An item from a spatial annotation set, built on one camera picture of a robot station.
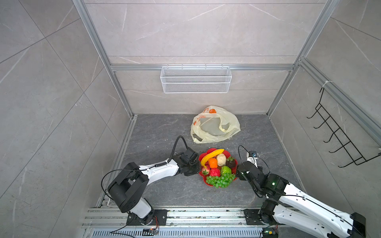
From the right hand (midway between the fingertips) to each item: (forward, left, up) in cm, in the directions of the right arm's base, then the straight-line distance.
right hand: (242, 165), depth 79 cm
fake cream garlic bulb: (+7, +10, -6) cm, 13 cm away
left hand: (+3, +22, -7) cm, 23 cm away
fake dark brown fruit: (+5, +5, -5) cm, 8 cm away
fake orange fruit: (+6, +15, -7) cm, 17 cm away
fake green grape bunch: (-7, +12, -4) cm, 15 cm away
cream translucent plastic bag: (+40, +10, -11) cm, 43 cm away
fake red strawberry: (0, +20, -6) cm, 21 cm away
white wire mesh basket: (+56, +24, +18) cm, 63 cm away
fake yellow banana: (+10, +16, -6) cm, 20 cm away
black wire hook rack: (-5, -40, +20) cm, 45 cm away
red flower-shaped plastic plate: (+12, +5, -8) cm, 16 cm away
